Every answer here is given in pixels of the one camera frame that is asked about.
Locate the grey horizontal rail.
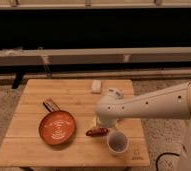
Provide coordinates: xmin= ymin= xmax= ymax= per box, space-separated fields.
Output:
xmin=0 ymin=47 xmax=191 ymax=66

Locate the orange pan with wooden handle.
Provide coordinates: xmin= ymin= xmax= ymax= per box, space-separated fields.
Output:
xmin=38 ymin=98 xmax=76 ymax=145

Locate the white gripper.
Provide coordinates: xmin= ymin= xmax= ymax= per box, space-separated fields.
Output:
xmin=91 ymin=117 xmax=120 ymax=131

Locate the white cup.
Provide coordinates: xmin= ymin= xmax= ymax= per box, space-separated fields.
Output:
xmin=107 ymin=131 xmax=129 ymax=155

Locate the dark red pepper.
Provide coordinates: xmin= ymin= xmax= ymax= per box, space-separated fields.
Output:
xmin=86 ymin=128 xmax=109 ymax=137

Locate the wooden table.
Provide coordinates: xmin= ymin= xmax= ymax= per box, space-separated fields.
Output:
xmin=0 ymin=79 xmax=150 ymax=167

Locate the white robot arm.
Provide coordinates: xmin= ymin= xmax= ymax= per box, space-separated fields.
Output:
xmin=95 ymin=81 xmax=191 ymax=171

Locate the black cable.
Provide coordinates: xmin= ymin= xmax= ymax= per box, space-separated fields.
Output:
xmin=155 ymin=152 xmax=183 ymax=171

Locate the small white block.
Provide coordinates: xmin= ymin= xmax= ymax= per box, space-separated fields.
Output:
xmin=91 ymin=80 xmax=102 ymax=93

